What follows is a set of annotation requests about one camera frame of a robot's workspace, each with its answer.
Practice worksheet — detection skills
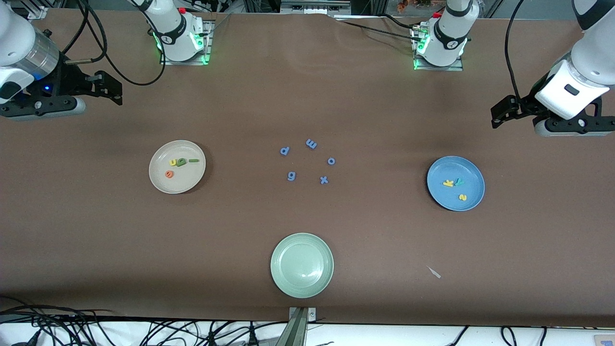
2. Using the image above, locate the blue round plate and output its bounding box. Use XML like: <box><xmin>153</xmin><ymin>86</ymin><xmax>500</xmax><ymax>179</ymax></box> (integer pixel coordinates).
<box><xmin>427</xmin><ymin>156</ymin><xmax>486</xmax><ymax>212</ymax></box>

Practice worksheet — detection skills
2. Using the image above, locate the beige brown round plate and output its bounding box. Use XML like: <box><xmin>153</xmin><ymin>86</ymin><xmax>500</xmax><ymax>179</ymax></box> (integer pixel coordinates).
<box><xmin>148</xmin><ymin>140</ymin><xmax>207</xmax><ymax>195</ymax></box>

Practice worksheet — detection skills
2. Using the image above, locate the brown table cover sheet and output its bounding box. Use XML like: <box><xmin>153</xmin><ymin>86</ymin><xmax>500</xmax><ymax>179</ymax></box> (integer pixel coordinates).
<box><xmin>0</xmin><ymin>9</ymin><xmax>615</xmax><ymax>327</ymax></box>

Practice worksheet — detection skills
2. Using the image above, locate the pale green round plate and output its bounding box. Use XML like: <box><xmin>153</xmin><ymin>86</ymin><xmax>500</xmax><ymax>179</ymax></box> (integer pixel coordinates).
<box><xmin>270</xmin><ymin>233</ymin><xmax>334</xmax><ymax>299</ymax></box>

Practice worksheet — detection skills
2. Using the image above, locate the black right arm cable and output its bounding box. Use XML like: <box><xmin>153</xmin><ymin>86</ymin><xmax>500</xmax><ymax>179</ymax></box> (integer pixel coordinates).
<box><xmin>60</xmin><ymin>0</ymin><xmax>167</xmax><ymax>87</ymax></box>

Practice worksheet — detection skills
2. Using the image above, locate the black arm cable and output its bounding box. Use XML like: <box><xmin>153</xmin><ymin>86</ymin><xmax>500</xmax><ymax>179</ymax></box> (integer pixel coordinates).
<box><xmin>60</xmin><ymin>0</ymin><xmax>167</xmax><ymax>87</ymax></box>
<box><xmin>504</xmin><ymin>0</ymin><xmax>527</xmax><ymax>104</ymax></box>

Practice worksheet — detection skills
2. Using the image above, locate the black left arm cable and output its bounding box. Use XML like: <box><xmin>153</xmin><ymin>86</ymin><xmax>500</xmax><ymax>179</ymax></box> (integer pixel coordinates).
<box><xmin>504</xmin><ymin>0</ymin><xmax>527</xmax><ymax>104</ymax></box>

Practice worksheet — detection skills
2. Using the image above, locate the aluminium table edge rail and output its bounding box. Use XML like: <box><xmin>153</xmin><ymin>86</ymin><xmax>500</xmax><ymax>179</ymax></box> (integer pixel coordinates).
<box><xmin>19</xmin><ymin>5</ymin><xmax>49</xmax><ymax>21</ymax></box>

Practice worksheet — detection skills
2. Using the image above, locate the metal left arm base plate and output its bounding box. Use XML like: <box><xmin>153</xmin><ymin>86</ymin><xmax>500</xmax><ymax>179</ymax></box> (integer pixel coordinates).
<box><xmin>412</xmin><ymin>26</ymin><xmax>464</xmax><ymax>72</ymax></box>

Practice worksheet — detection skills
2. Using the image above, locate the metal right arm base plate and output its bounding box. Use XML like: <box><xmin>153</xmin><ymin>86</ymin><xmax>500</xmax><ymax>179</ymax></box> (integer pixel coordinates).
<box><xmin>160</xmin><ymin>19</ymin><xmax>212</xmax><ymax>65</ymax></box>

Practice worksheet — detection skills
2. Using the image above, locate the black cable lying on table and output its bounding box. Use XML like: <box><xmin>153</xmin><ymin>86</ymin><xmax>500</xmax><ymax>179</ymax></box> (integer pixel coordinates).
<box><xmin>334</xmin><ymin>14</ymin><xmax>426</xmax><ymax>44</ymax></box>

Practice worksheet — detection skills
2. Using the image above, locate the aluminium frame crossbar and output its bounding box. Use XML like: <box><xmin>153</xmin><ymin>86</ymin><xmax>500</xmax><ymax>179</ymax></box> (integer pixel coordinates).
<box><xmin>280</xmin><ymin>0</ymin><xmax>352</xmax><ymax>15</ymax></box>

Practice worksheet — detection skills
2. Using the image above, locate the black cable bundle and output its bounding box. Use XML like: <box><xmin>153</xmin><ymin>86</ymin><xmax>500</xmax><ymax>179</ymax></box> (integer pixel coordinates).
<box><xmin>0</xmin><ymin>296</ymin><xmax>337</xmax><ymax>346</ymax></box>

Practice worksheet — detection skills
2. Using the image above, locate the grey metal camera post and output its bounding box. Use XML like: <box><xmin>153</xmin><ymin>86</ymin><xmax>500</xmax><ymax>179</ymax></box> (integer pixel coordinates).
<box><xmin>287</xmin><ymin>307</ymin><xmax>317</xmax><ymax>346</ymax></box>

